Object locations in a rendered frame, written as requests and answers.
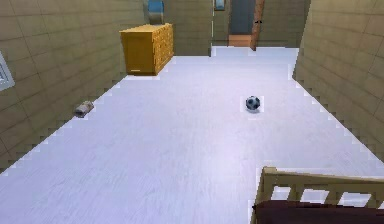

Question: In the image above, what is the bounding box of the grey crumpled cap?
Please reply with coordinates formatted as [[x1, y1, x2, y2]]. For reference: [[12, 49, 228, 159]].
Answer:
[[73, 100, 95, 119]]

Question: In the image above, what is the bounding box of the wooden bed with maroon cover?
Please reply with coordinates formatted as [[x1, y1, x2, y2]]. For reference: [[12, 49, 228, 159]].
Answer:
[[250, 166, 384, 224]]

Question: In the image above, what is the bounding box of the black and white ball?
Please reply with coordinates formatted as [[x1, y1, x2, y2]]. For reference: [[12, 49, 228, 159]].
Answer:
[[245, 95, 262, 112]]

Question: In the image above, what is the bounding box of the orange wooden chest of drawers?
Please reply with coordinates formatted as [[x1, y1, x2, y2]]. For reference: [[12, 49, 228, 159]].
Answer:
[[119, 22, 175, 77]]

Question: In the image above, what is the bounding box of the brown room door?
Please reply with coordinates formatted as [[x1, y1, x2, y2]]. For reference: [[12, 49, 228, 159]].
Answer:
[[250, 0, 266, 52]]

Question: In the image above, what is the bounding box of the blue framed wall picture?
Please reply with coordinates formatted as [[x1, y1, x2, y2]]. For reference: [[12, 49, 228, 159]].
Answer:
[[146, 0, 166, 25]]

